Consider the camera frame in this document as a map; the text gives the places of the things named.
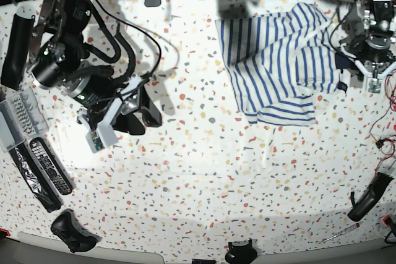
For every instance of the black handheld grip device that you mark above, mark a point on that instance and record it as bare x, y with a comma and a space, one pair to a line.
370, 198

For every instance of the black tv remote control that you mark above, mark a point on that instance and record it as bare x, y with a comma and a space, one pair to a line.
52, 168

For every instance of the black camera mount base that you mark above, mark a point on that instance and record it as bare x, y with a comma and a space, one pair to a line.
241, 252

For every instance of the red black connector block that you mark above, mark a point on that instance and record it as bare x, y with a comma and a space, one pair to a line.
387, 220

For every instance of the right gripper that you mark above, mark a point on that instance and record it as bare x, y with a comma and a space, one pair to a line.
110, 105

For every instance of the black foil wrapped bar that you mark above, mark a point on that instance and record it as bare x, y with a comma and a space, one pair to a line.
33, 177

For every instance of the clear plastic bit case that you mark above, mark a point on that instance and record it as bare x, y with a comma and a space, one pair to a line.
21, 120

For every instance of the black game controller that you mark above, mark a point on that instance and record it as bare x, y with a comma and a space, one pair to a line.
64, 228

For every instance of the small tester screwdriver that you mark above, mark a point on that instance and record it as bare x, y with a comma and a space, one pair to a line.
343, 232

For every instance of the blue white striped t-shirt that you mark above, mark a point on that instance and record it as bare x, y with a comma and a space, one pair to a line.
277, 62

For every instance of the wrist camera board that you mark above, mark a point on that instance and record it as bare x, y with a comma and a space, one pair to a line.
94, 141
374, 86

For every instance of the black cylindrical sleeve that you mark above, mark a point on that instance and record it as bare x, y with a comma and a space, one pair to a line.
17, 51

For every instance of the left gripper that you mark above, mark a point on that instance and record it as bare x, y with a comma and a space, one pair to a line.
364, 54

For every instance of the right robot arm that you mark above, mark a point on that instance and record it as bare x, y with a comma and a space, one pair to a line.
72, 49

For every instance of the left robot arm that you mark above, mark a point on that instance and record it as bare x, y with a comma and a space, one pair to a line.
371, 16

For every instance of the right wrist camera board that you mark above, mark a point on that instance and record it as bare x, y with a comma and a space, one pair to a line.
94, 141

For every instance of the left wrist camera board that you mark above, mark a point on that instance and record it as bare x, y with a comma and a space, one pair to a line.
374, 86

